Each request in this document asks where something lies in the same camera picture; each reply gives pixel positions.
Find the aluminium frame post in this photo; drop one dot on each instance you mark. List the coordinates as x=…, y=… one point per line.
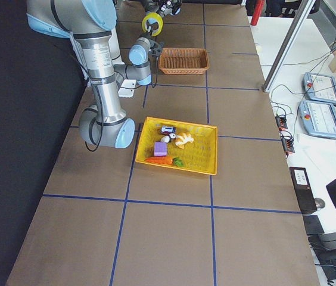
x=295, y=27

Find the red cylinder bottle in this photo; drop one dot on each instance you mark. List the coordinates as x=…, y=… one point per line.
x=258, y=8

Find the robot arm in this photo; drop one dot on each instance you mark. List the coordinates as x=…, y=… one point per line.
x=162, y=7
x=92, y=24

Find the toy croissant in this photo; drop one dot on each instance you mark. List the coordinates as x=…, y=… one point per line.
x=182, y=139

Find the white black toy figure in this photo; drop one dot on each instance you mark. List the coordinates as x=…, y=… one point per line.
x=168, y=138

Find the orange toy carrot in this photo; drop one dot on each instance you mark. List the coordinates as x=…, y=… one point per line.
x=166, y=160

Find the teach pendant tablet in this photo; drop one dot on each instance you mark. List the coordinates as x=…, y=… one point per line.
x=320, y=87
x=319, y=118

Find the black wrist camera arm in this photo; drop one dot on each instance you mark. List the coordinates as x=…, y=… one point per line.
x=156, y=49

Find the lower teach pendant tablet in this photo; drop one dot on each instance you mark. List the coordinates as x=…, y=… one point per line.
x=319, y=118

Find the upper teach pendant tablet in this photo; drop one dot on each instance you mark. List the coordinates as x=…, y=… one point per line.
x=320, y=87

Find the yellow plastic basket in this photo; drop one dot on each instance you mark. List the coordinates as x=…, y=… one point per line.
x=193, y=149

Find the blue white toy car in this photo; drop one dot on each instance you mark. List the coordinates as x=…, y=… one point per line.
x=168, y=130

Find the black box white labels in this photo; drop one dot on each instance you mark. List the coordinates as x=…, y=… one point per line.
x=303, y=191

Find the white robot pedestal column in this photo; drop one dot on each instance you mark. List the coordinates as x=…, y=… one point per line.
x=128, y=86

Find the purple cube block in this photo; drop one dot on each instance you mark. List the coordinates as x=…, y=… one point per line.
x=160, y=149

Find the black power strip orange plugs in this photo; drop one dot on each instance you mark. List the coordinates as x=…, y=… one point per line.
x=286, y=137

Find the brown wicker basket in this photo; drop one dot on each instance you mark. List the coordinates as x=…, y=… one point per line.
x=186, y=61

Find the yellow tape roll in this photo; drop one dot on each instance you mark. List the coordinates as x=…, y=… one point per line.
x=153, y=24

